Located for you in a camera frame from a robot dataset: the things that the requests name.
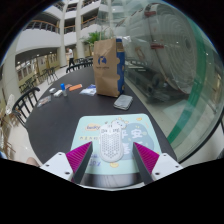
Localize green potted plant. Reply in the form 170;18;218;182
81;30;108;56

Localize brown paper bag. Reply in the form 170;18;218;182
92;37;126;99

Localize pale green printed mouse pad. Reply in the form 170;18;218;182
70;113;162;176

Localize group of dark chairs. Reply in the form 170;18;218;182
18;66;59;94

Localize light wooden chairs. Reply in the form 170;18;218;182
0;94;16;158

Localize black spindle-back chair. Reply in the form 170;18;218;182
65;61;94;74
11;86;41;129

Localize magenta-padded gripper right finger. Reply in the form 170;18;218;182
132;141;184;185

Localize white perforated computer mouse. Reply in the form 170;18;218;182
98;125;125;163

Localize clear bag with blue-white packet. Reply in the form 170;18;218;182
79;84;98;97

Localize person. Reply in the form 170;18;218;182
65;47;76;68

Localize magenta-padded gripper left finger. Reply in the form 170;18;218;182
39;141;94;185

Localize clear bag with brown item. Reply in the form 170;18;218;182
35;95;53;108

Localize small blue-capped bottle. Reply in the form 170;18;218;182
59;83;68;98

